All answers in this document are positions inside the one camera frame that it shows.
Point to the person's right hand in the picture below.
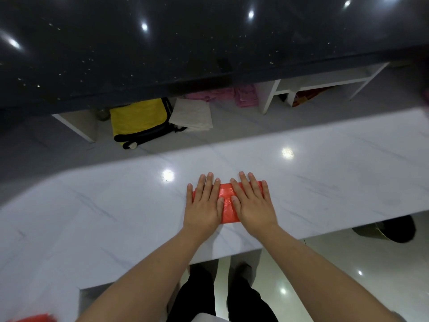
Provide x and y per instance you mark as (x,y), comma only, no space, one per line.
(254,211)

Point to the person's left hand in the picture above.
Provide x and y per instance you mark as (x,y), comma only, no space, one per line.
(202,211)

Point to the person's right middle finger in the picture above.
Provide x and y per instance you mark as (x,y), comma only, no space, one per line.
(245,184)

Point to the person's right little finger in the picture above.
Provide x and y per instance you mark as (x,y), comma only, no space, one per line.
(265,191)

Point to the person's left thumb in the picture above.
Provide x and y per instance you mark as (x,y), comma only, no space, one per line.
(221,206)

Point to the person's right thumb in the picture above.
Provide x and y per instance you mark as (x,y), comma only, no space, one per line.
(235,205)

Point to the person's left little finger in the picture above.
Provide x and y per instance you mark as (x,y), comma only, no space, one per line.
(190,193)

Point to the person's left middle finger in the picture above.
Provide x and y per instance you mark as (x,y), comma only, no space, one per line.
(209,183)

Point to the red plastic bag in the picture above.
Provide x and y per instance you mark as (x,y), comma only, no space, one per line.
(226,197)

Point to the person's left forearm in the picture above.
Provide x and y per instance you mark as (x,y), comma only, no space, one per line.
(150,274)

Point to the person's right forearm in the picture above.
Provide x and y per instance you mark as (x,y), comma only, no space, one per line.
(321,274)

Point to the white folded cloth bag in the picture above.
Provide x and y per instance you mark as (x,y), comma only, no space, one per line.
(192,114)

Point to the pile of pink plastic bags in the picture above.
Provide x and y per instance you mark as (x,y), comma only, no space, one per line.
(234,93)

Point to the person's black trousers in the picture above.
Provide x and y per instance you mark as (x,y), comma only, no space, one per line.
(197,298)

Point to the orange patterned packet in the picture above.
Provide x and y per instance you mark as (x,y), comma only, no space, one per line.
(305,97)

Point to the person's white shirt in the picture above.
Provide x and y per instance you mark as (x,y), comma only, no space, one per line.
(211,317)

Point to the black round stool base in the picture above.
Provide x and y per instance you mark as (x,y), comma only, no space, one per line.
(392,229)

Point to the red plastic item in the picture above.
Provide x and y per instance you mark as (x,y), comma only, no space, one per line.
(30,318)

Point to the white shelf frame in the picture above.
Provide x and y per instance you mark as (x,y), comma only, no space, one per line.
(301,86)

